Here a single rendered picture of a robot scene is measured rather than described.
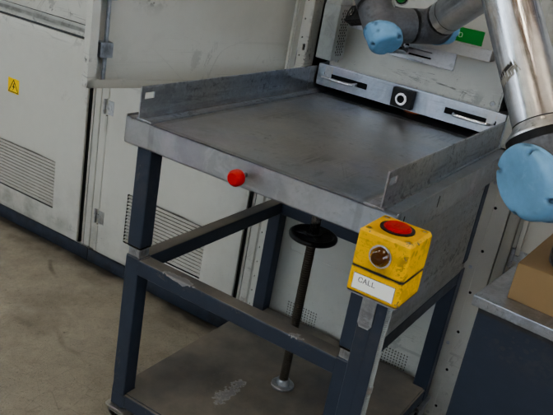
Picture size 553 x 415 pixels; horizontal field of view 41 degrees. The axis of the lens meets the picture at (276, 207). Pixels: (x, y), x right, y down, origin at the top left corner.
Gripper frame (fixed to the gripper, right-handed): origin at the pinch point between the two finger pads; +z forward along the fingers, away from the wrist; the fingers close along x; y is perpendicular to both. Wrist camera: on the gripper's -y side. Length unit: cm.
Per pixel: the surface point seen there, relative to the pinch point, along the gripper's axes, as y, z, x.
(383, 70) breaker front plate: -3.5, 8.1, -3.5
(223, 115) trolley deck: -17, -31, -38
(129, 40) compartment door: -46, -37, -29
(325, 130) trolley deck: 1.6, -18.7, -30.7
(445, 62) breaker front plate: 12.9, 4.8, 1.7
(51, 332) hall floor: -72, 15, -109
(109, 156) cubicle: -92, 28, -51
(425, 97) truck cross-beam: 10.2, 8.9, -7.3
